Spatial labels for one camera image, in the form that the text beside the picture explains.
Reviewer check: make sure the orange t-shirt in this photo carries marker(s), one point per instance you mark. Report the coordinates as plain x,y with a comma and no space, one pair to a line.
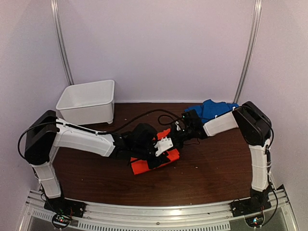
141,166

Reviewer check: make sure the left round circuit board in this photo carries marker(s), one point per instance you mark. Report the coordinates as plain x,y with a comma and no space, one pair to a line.
60,221

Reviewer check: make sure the aluminium frame post left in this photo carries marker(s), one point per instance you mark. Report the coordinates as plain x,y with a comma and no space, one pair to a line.
60,40

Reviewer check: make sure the right round circuit board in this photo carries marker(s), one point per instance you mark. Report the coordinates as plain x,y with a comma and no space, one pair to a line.
255,221

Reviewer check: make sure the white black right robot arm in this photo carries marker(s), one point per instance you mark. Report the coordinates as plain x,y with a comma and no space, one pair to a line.
254,125

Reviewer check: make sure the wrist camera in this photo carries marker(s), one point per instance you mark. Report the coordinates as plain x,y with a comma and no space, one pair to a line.
163,145
177,126

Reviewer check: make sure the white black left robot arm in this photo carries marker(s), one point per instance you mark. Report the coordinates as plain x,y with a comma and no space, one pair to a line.
49,131

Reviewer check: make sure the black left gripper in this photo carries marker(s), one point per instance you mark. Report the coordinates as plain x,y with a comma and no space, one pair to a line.
152,165

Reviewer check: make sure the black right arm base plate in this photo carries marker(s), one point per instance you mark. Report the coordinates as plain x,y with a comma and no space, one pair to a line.
254,204

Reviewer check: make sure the aluminium frame post right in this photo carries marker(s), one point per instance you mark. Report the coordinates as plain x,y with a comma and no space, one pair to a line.
257,12

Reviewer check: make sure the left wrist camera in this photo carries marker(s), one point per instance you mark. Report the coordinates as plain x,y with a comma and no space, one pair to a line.
163,145

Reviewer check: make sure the aluminium front rail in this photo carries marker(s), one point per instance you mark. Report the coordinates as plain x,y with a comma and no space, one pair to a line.
206,217

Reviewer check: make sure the round circuit board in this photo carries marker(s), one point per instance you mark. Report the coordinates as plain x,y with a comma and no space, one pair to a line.
255,221
60,221

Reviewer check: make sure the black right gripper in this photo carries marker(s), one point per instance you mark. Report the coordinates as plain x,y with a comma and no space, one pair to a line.
175,139

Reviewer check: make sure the aluminium frame post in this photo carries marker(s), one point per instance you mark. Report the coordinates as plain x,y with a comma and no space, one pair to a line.
257,12
60,40

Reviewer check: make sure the white plastic laundry bin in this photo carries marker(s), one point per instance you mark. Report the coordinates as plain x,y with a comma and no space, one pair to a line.
88,103

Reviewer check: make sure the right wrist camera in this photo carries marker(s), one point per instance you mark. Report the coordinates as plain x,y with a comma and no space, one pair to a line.
177,126

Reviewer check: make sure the blue pleated skirt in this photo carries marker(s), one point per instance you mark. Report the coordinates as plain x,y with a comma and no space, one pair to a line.
209,109

